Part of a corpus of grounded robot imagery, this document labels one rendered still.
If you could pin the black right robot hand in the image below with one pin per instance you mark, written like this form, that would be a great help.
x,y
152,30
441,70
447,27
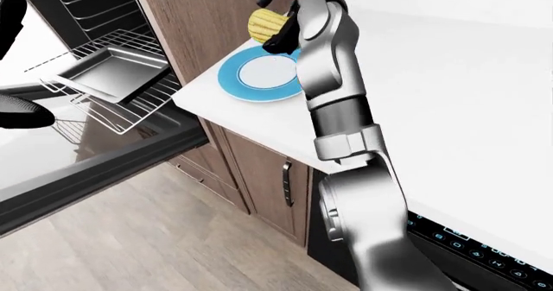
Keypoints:
x,y
283,35

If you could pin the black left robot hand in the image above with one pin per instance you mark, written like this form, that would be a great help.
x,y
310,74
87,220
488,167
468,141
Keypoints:
x,y
13,113

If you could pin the yellow corn cob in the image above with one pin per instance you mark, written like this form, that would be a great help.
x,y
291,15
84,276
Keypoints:
x,y
264,25

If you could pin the blue and white plate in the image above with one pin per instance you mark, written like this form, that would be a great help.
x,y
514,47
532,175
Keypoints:
x,y
259,75

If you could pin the open oven door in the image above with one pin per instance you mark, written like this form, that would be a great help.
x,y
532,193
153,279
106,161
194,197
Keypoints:
x,y
86,148

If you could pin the tall wooden cabinet panel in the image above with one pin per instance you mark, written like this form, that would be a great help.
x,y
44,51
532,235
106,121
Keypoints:
x,y
203,22

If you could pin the silver baking tray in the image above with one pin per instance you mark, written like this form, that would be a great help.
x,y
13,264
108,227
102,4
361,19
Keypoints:
x,y
114,74

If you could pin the wooden cabinet door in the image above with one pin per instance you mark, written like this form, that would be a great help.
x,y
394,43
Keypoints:
x,y
263,187

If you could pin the wooden drawer front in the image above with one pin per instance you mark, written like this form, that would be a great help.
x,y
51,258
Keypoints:
x,y
207,174

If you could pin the black dishwasher control panel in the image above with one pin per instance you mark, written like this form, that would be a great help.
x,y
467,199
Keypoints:
x,y
481,255

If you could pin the wall oven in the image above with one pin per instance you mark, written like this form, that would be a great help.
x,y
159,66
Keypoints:
x,y
99,15

